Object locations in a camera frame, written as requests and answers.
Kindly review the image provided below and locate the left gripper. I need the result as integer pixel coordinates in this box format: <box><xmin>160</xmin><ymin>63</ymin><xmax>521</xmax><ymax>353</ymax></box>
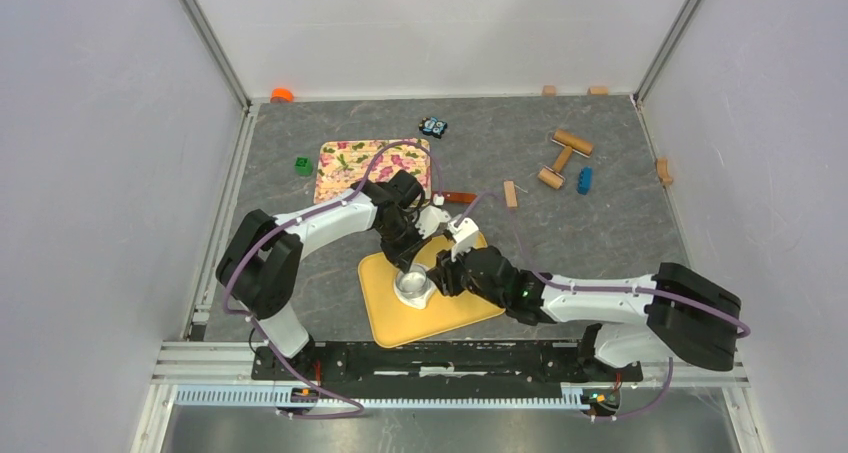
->
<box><xmin>376</xmin><ymin>217</ymin><xmax>431</xmax><ymax>275</ymax></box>

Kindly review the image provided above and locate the white dough ball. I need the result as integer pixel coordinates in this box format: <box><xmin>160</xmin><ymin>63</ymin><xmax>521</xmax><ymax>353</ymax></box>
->
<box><xmin>393</xmin><ymin>270</ymin><xmax>436</xmax><ymax>310</ymax></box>

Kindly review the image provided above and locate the metal scraper with wooden handle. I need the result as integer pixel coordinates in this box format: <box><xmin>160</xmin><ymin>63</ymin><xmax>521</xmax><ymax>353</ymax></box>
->
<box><xmin>443</xmin><ymin>191</ymin><xmax>477</xmax><ymax>205</ymax></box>

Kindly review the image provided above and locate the yellow cutting mat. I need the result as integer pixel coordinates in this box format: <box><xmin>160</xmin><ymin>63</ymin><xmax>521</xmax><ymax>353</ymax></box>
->
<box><xmin>358</xmin><ymin>236</ymin><xmax>504</xmax><ymax>348</ymax></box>

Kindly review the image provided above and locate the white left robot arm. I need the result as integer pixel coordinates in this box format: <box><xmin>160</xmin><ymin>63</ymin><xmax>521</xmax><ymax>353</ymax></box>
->
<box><xmin>215</xmin><ymin>171</ymin><xmax>429</xmax><ymax>381</ymax></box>

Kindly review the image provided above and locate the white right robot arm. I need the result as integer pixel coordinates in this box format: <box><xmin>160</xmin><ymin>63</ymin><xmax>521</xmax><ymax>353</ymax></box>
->
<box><xmin>427</xmin><ymin>246</ymin><xmax>751</xmax><ymax>381</ymax></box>

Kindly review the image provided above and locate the small wooden block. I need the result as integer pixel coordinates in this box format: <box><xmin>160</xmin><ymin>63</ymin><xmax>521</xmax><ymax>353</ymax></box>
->
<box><xmin>503</xmin><ymin>180</ymin><xmax>518</xmax><ymax>209</ymax></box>

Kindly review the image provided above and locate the floral pattern tray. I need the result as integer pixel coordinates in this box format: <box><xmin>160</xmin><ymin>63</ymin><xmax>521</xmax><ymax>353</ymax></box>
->
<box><xmin>313</xmin><ymin>139</ymin><xmax>432</xmax><ymax>204</ymax></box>

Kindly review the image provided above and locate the black patterned small box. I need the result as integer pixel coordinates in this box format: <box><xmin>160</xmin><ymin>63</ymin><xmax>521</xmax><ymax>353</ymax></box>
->
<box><xmin>418</xmin><ymin>117</ymin><xmax>448</xmax><ymax>139</ymax></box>

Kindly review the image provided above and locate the green plastic block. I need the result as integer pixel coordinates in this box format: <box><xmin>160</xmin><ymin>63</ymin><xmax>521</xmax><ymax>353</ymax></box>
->
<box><xmin>294</xmin><ymin>157</ymin><xmax>314</xmax><ymax>177</ymax></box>

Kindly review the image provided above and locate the blue plastic block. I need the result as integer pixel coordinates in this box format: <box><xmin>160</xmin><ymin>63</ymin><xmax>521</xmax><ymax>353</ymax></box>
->
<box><xmin>576</xmin><ymin>167</ymin><xmax>593</xmax><ymax>195</ymax></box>

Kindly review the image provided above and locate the orange plastic cap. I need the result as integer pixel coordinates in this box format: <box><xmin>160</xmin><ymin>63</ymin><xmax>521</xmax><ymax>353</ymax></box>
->
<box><xmin>269</xmin><ymin>88</ymin><xmax>294</xmax><ymax>103</ymax></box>

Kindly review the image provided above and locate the wooden piece right edge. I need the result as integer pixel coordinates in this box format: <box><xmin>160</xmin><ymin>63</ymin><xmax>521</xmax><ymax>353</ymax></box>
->
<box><xmin>655</xmin><ymin>157</ymin><xmax>674</xmax><ymax>187</ymax></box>

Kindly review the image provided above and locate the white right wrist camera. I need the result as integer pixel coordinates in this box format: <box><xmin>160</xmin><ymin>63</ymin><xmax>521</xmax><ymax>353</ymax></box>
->
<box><xmin>447</xmin><ymin>217</ymin><xmax>479</xmax><ymax>260</ymax></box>

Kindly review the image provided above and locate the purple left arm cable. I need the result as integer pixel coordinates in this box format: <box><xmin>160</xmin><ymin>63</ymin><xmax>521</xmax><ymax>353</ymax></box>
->
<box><xmin>221</xmin><ymin>139</ymin><xmax>444</xmax><ymax>419</ymax></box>

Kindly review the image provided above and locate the light blue cable duct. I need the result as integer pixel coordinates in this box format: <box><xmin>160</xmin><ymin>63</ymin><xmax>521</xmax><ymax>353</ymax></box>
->
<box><xmin>173</xmin><ymin>384</ymin><xmax>591</xmax><ymax>410</ymax></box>

